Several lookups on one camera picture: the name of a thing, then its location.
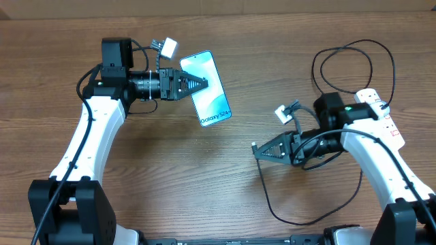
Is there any Samsung Galaxy smartphone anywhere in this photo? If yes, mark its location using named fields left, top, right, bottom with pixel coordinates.
left=179, top=50, right=232, bottom=127

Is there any black USB charging cable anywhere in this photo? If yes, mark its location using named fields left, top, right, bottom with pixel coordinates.
left=251, top=39, right=396, bottom=227

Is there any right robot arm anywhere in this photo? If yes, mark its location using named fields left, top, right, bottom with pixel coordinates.
left=252, top=88, right=435, bottom=244

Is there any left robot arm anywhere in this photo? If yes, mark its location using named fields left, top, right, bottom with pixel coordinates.
left=28, top=37, right=208, bottom=244

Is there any white charger adapter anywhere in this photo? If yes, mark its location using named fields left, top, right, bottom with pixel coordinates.
left=370, top=101, right=390, bottom=119

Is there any white power strip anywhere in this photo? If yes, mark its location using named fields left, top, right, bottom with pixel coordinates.
left=354, top=88, right=405, bottom=151

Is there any brown cardboard backdrop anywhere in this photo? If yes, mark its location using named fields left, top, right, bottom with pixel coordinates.
left=1, top=0, right=435, bottom=20

